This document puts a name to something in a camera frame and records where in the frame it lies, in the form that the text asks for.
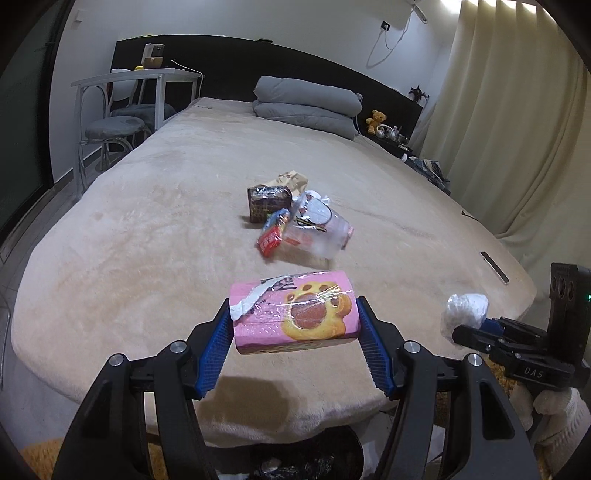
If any black headboard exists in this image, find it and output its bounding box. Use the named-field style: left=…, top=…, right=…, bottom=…
left=113, top=34, right=423, bottom=139

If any white blue red packet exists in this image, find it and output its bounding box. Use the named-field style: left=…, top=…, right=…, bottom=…
left=257, top=209, right=293, bottom=258

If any white wall cable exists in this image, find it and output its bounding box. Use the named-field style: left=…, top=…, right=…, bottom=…
left=366, top=4, right=416, bottom=69

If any white plastic wrap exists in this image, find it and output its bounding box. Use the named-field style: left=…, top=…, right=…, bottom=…
left=441, top=293, right=489, bottom=344

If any person's right hand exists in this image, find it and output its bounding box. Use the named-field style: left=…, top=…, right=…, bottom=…
left=510, top=381, right=583, bottom=462

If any black nightstand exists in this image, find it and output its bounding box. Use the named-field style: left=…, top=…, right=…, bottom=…
left=365, top=131, right=419, bottom=160

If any clear plastic bag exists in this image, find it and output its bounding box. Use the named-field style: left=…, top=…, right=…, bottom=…
left=283, top=190, right=355, bottom=259

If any white chair with grey cushion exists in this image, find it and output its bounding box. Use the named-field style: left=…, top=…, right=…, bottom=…
left=108, top=69, right=176, bottom=130

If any black flat bar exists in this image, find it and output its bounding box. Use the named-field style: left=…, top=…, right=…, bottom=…
left=480, top=251, right=510, bottom=284

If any pink snack box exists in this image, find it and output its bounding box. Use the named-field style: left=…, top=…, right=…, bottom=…
left=229, top=270, right=363, bottom=356

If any beige box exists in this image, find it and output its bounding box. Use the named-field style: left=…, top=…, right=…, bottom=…
left=143, top=43, right=165, bottom=70

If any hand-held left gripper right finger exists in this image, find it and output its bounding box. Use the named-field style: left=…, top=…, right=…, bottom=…
left=355, top=296, right=541, bottom=480

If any bed with beige blanket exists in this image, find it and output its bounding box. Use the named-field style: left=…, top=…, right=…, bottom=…
left=10, top=96, right=539, bottom=448

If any cream curtain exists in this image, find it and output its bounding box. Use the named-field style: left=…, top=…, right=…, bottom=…
left=418, top=0, right=591, bottom=273

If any white desk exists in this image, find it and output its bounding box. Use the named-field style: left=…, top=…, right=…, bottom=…
left=70, top=68, right=204, bottom=199

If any chrome stool with grey cushion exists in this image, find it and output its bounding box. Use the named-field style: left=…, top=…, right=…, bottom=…
left=78, top=85, right=154, bottom=174

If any brown paper bag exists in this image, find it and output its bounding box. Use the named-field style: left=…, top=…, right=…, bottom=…
left=269, top=170, right=308, bottom=197

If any denim clothes pile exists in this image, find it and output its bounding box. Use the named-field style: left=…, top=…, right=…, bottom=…
left=406, top=156, right=451, bottom=195

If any dark brown snack wrapper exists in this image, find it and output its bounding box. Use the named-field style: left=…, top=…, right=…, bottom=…
left=247, top=184, right=293, bottom=223

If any dark glass door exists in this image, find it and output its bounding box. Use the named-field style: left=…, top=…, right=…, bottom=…
left=0, top=28, right=61, bottom=241

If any black trash bin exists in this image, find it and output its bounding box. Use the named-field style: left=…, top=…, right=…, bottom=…
left=245, top=425, right=365, bottom=480

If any grey pillow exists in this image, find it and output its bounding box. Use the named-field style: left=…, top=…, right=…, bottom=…
left=254, top=75, right=363, bottom=116
left=252, top=102, right=358, bottom=139

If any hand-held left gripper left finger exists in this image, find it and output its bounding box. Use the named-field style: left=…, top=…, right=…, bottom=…
left=53, top=298, right=236, bottom=480

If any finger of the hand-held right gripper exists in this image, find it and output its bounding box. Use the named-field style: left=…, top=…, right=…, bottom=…
left=480, top=318, right=550, bottom=345
left=451, top=324, right=511, bottom=366

